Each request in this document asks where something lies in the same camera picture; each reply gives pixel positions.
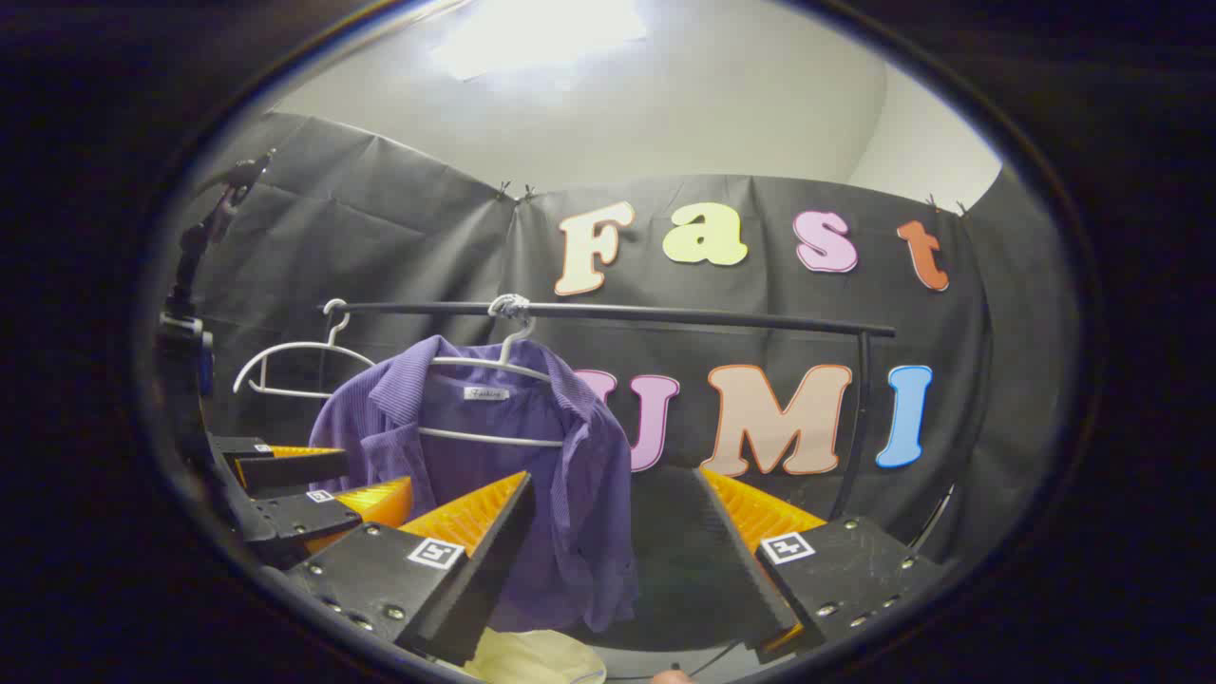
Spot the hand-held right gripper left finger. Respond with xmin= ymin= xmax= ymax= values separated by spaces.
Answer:
xmin=285 ymin=470 xmax=535 ymax=668

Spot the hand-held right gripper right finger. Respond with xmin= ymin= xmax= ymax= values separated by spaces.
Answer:
xmin=692 ymin=465 xmax=953 ymax=666

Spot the purple ribbed shirt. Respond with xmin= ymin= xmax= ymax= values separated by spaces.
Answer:
xmin=309 ymin=334 xmax=639 ymax=636

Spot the white plastic clothes hanger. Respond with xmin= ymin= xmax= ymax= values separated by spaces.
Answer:
xmin=418 ymin=294 xmax=568 ymax=449
xmin=233 ymin=298 xmax=381 ymax=400

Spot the black metal clothes rack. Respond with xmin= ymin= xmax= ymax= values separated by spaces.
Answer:
xmin=318 ymin=300 xmax=899 ymax=522

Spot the dark stand pole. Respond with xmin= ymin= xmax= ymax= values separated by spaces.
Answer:
xmin=163 ymin=150 xmax=278 ymax=324

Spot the black backdrop cloth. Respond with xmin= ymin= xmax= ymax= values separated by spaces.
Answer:
xmin=190 ymin=109 xmax=1084 ymax=571

